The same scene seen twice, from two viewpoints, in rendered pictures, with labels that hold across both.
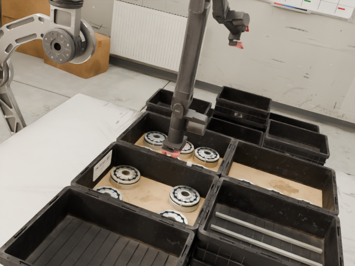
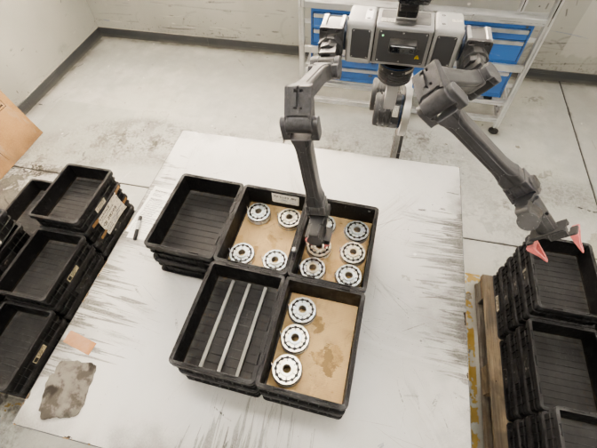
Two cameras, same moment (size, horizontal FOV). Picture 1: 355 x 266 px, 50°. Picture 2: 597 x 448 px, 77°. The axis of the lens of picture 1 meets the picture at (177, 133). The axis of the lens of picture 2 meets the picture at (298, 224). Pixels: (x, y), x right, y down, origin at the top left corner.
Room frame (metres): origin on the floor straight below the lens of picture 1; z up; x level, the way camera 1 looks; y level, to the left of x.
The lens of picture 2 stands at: (1.16, -0.82, 2.18)
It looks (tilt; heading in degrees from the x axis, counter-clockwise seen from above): 55 degrees down; 93
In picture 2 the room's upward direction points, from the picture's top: 2 degrees counter-clockwise
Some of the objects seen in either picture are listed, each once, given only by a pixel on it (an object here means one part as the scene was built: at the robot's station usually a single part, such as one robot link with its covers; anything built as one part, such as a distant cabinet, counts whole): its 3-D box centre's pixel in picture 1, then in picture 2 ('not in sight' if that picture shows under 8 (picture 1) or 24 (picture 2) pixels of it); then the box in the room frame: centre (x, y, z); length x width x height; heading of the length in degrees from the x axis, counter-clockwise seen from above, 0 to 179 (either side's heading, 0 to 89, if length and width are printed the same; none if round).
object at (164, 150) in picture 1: (171, 153); not in sight; (1.19, 0.01, 0.91); 0.07 x 0.07 x 0.09; 76
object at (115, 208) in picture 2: not in sight; (112, 212); (-0.03, 0.51, 0.41); 0.31 x 0.02 x 0.16; 79
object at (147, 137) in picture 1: (156, 138); (356, 230); (1.37, 0.08, 0.86); 0.10 x 0.10 x 0.01
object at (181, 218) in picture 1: (170, 221); (242, 253); (0.88, -0.04, 0.86); 0.10 x 0.10 x 0.01
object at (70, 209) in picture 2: not in sight; (90, 215); (-0.19, 0.52, 0.37); 0.40 x 0.30 x 0.45; 79
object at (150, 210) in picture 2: not in sight; (158, 212); (0.41, 0.29, 0.70); 0.33 x 0.23 x 0.01; 79
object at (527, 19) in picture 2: not in sight; (419, 10); (1.92, 1.89, 0.91); 1.70 x 0.10 x 0.05; 169
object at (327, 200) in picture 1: (276, 186); (313, 341); (1.18, -0.40, 0.87); 0.40 x 0.30 x 0.11; 77
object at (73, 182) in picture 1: (149, 182); (264, 227); (0.98, 0.06, 0.92); 0.40 x 0.30 x 0.02; 77
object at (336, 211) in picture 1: (280, 174); (314, 337); (1.18, -0.40, 0.92); 0.40 x 0.30 x 0.02; 77
